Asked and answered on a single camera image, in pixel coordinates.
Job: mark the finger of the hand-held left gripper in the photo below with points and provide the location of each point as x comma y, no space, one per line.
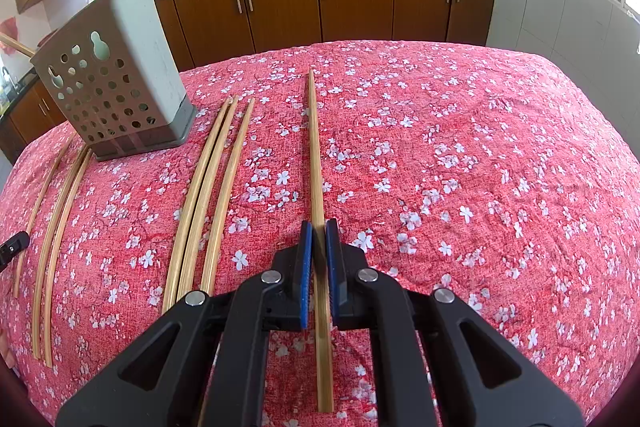
12,247

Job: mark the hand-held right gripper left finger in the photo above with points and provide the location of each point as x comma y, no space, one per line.
306,267

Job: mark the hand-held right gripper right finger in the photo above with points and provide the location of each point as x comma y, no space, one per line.
332,267

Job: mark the bamboo chopstick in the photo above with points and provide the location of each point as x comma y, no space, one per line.
223,207
315,157
189,207
42,257
200,207
17,46
37,207
54,257

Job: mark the grey perforated chopstick holder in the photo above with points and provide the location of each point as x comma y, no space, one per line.
145,57

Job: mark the red floral tablecloth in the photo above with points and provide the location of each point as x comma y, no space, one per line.
425,157

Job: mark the hanging red plastic bag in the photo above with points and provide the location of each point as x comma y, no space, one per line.
7,27

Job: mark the wooden lower kitchen cabinets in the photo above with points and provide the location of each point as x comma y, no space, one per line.
280,7

